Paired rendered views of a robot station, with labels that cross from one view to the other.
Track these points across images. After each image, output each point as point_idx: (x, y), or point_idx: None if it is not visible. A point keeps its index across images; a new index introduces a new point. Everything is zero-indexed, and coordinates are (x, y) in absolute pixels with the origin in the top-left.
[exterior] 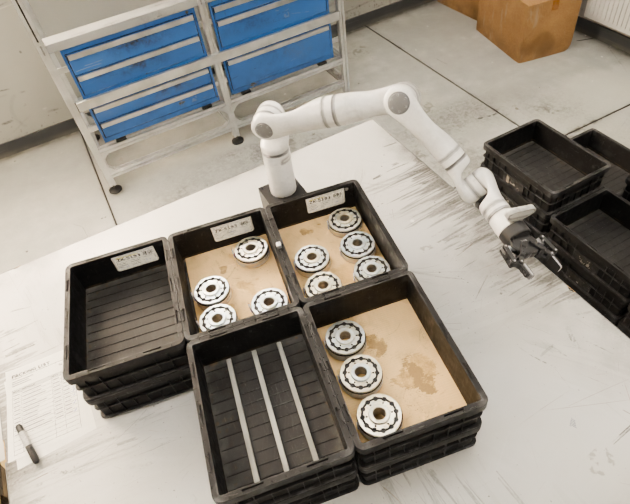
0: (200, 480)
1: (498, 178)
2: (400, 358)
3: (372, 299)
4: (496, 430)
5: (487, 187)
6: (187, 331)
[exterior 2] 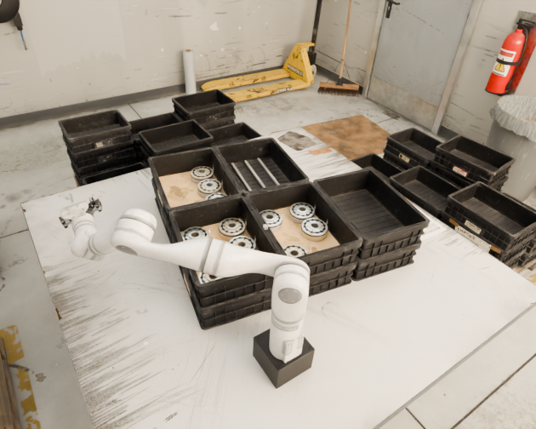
0: None
1: None
2: (185, 198)
3: None
4: (141, 204)
5: (85, 231)
6: (312, 184)
